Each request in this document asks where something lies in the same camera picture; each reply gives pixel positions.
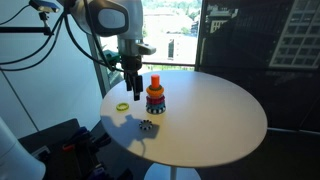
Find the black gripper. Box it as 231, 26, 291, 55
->
119, 54, 144, 102

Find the small black and white ring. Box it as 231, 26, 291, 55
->
138, 119, 154, 131

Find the orange stacking pole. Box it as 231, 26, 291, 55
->
150, 73, 161, 89

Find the dark window railing bar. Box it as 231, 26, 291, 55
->
141, 60, 196, 67

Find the white rounded plastic housing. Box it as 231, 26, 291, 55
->
0, 116, 47, 180

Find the dark green stacking ring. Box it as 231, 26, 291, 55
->
148, 84, 163, 92

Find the orange stacking ring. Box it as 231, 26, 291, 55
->
145, 85, 165, 98

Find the yellow-green toothed ring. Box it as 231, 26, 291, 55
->
115, 102, 130, 113

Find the pink stacking ring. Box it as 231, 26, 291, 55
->
145, 95, 166, 106

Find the grey window frame post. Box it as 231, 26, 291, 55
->
87, 33, 116, 98

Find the blue stacking ring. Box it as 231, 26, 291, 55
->
145, 101, 167, 111

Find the large black and white ring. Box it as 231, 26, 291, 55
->
145, 105, 167, 116

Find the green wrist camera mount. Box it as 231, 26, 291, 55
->
102, 49, 122, 68

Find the blue handled clamp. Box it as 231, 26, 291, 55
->
66, 126, 89, 144

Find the thin black cable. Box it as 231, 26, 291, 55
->
0, 12, 65, 72

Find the camera on stand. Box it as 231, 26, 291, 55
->
29, 0, 61, 14

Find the black camera stand boom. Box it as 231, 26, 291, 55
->
0, 26, 55, 37

